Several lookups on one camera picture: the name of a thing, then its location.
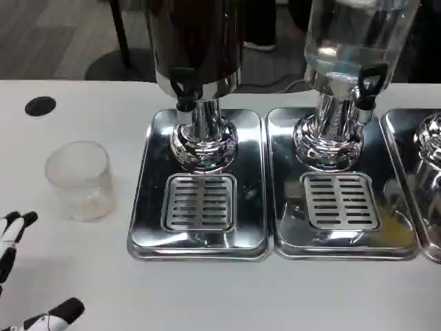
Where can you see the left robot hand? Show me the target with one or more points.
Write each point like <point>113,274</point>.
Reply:
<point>13,231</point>

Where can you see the clear ribbed glass cup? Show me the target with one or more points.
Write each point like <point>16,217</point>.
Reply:
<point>79,193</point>

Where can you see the black round counter grommet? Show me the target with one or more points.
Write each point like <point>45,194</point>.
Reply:
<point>40,107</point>

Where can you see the black tap of dark dispenser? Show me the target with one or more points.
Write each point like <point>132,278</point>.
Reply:
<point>184,103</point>

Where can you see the black pole with round base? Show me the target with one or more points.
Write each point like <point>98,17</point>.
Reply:
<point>120,34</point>

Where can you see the steel tray under dark dispenser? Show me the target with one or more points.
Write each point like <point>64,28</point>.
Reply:
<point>248,155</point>

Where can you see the dark drink dispenser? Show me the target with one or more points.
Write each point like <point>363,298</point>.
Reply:
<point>196,34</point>

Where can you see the person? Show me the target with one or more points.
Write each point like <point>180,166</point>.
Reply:
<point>262,20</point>

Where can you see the slotted grid under water dispenser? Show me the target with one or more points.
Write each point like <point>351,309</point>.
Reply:
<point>339,203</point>

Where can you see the black tap of water dispenser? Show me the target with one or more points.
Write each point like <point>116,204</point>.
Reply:
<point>366,103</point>

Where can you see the steel tray under water dispenser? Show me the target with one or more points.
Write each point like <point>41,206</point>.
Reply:
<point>379,145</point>

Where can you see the clear water dispenser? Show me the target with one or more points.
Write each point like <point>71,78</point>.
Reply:
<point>344,34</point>

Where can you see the steel tray under chrome stand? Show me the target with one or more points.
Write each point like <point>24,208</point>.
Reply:
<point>403,145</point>

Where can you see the chrome dispenser stand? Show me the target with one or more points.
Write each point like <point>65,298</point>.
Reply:
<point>430,138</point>

